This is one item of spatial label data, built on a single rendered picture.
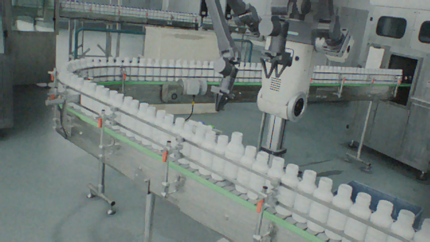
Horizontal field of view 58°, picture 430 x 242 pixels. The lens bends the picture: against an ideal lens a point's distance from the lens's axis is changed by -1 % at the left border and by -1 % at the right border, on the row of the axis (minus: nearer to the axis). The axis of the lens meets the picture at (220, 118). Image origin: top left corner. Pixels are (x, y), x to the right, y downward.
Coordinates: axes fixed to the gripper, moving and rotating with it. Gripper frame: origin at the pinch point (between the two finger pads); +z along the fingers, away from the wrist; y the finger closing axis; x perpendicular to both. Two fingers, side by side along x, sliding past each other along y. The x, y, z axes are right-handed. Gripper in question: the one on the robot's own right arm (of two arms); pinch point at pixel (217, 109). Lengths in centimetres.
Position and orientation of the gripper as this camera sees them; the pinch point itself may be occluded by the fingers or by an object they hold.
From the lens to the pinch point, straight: 170.0
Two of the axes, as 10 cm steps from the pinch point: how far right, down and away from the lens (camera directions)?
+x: 5.8, 2.1, 7.9
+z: -3.4, 9.4, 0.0
